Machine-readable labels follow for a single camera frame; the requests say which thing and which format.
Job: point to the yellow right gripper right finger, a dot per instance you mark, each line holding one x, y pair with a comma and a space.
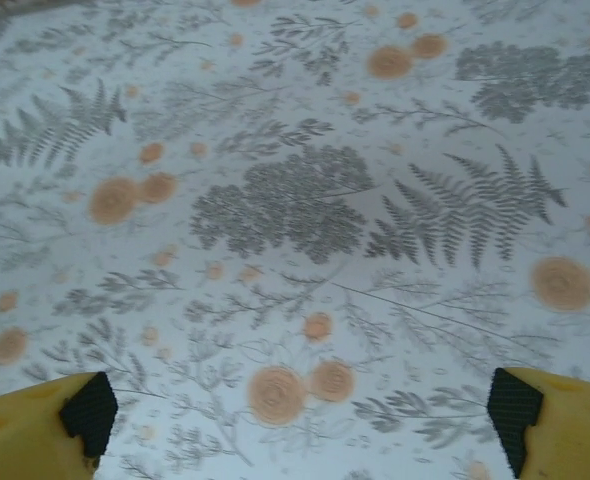
570, 430

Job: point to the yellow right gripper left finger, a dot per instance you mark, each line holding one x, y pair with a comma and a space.
20, 435

